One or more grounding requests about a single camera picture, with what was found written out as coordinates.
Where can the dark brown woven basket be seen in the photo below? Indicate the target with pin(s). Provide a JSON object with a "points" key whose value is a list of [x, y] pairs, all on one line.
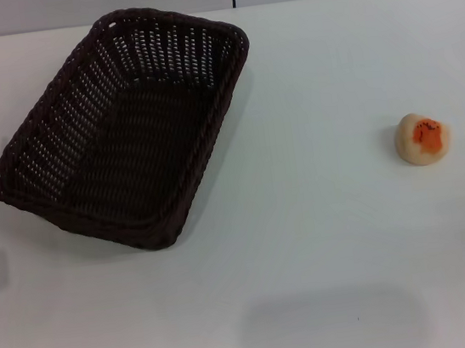
{"points": [[135, 152]]}

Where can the beige bun with orange centre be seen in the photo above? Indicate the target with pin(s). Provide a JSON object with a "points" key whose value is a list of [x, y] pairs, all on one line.
{"points": [[415, 145]]}

